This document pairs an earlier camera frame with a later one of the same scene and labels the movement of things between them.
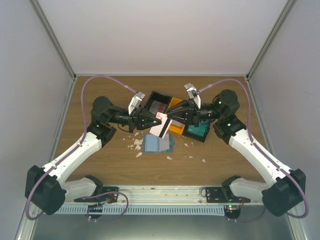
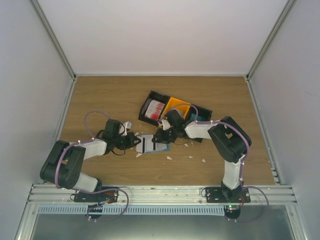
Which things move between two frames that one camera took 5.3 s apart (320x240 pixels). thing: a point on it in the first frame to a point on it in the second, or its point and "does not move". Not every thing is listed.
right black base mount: x=215 y=194 does not move
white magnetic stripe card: x=161 y=130 to x=141 y=147
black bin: x=158 y=97 to x=154 y=109
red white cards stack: x=157 y=106 does not move
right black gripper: x=191 y=115 to x=161 y=137
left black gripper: x=139 y=119 to x=130 y=142
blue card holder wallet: x=152 y=143 does not move
